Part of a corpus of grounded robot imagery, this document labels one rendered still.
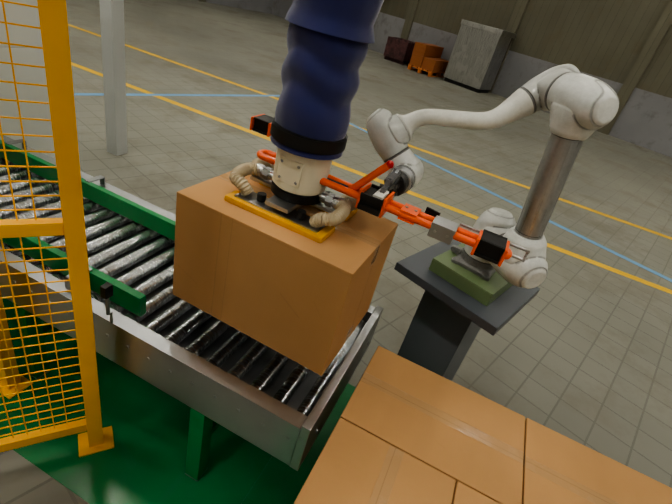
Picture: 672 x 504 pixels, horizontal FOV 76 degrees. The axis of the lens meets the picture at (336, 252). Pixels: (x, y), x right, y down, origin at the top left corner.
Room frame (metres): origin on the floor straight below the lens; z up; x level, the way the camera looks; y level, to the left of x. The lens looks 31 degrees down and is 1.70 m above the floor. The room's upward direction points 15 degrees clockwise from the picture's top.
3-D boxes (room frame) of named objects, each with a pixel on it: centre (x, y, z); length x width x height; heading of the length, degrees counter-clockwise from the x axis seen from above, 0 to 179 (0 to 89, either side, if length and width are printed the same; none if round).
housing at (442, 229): (1.11, -0.28, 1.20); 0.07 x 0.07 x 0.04; 73
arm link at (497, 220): (1.69, -0.62, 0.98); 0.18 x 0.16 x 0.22; 22
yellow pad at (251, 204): (1.15, 0.20, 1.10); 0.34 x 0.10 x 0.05; 73
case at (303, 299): (1.23, 0.17, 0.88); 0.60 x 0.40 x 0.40; 72
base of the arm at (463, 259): (1.71, -0.60, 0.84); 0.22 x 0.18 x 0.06; 60
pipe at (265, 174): (1.24, 0.17, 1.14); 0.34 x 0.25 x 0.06; 73
